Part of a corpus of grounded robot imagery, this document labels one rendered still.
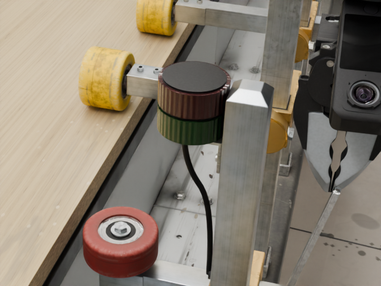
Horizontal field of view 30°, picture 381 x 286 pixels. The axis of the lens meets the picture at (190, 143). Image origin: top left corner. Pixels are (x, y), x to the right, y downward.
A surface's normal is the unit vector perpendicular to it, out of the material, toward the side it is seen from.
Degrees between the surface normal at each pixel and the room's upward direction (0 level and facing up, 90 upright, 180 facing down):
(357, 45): 29
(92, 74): 58
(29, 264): 0
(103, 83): 70
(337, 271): 0
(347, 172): 90
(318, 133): 90
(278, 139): 90
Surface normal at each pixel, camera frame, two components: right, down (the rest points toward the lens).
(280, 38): -0.23, 0.52
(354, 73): -0.08, -0.48
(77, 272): 0.97, 0.17
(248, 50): 0.05, -0.83
